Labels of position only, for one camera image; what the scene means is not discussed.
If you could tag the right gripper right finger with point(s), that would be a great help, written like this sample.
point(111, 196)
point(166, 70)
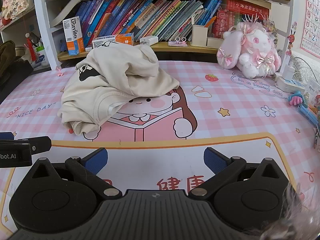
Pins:
point(225, 169)

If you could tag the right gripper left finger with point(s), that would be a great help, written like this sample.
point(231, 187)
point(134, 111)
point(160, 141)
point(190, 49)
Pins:
point(84, 170)

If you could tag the cream t-shirt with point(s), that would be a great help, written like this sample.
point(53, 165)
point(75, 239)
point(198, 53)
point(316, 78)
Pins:
point(108, 78)

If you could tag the pink checkered desk mat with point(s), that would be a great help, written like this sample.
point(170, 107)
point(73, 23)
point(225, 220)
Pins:
point(155, 157)

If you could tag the blue pink toy hand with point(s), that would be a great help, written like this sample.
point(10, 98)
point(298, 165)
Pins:
point(301, 101)

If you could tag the white power strip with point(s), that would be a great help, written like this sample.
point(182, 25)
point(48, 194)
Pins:
point(286, 83)

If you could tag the pink white bunny plush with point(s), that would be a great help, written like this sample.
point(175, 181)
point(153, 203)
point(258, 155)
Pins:
point(249, 47)

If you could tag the flat white orange box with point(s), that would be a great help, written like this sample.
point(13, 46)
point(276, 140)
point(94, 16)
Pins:
point(118, 38)

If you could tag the white orange usmile box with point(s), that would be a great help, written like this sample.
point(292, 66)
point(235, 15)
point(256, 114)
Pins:
point(73, 35)

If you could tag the small white box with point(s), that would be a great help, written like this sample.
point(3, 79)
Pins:
point(149, 40)

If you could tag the row of colourful books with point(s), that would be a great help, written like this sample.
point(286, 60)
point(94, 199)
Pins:
point(166, 19)

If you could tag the alphabet wall poster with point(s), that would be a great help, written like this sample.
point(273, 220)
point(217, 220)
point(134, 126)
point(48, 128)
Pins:
point(310, 37)

